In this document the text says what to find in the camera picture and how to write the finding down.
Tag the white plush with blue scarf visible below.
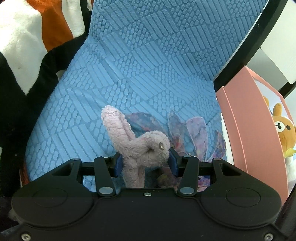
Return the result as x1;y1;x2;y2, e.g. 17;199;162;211
285;156;296;193

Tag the purple bunny plush with ribbon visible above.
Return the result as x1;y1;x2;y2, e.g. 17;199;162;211
101;105;226;189

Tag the brown bear plush blue shirt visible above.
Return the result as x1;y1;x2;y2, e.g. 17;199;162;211
272;103;295;158

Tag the pink cardboard box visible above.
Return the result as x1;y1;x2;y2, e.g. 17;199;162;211
216;67;295;202

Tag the blue quilted cushion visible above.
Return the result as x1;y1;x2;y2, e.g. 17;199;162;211
25;1;266;180

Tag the white orange black blanket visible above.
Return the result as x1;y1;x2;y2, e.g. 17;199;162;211
0;0;94;149

